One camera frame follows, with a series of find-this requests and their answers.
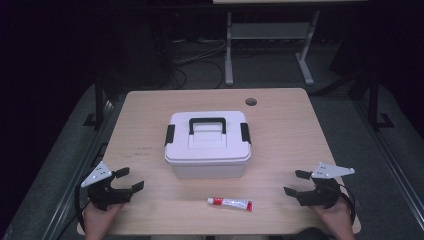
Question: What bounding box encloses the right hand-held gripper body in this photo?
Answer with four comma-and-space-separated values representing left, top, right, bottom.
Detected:
296, 162, 355, 209

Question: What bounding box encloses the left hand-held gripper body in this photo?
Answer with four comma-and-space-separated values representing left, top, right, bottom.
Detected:
80, 160, 133, 211

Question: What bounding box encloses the red and white tube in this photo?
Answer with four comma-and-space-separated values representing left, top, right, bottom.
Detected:
207, 196, 254, 213

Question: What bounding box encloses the white plastic storage box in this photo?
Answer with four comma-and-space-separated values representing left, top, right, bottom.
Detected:
165, 155, 251, 180

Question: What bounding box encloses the white lid with black handle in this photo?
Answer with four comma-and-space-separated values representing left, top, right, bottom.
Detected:
163, 110, 253, 166

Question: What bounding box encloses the person's left hand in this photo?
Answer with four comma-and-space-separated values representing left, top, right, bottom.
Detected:
83, 203, 125, 240

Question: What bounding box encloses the person's right hand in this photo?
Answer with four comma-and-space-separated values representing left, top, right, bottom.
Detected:
308, 198, 356, 240

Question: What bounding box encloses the person's dark clothing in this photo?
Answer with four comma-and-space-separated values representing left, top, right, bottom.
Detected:
293, 227, 330, 240

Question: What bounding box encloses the black metal stand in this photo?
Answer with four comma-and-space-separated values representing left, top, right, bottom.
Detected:
365, 68, 396, 132
83, 74, 112, 128

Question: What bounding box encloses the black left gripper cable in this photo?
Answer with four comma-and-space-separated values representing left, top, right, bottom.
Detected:
74, 184, 92, 233

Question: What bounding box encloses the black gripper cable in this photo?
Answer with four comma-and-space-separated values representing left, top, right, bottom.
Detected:
74, 184, 92, 233
338, 184, 357, 226

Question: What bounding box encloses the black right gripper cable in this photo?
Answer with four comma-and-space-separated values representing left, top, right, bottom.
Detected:
338, 184, 357, 226

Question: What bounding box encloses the grey metal rail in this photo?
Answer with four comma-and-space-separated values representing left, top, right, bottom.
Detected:
352, 99, 424, 232
41, 99, 114, 240

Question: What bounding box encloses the bundle of floor cables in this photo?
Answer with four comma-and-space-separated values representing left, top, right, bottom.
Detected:
171, 38, 228, 90

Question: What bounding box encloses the white metal desk frame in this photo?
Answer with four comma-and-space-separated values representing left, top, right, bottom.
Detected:
213, 0, 368, 87

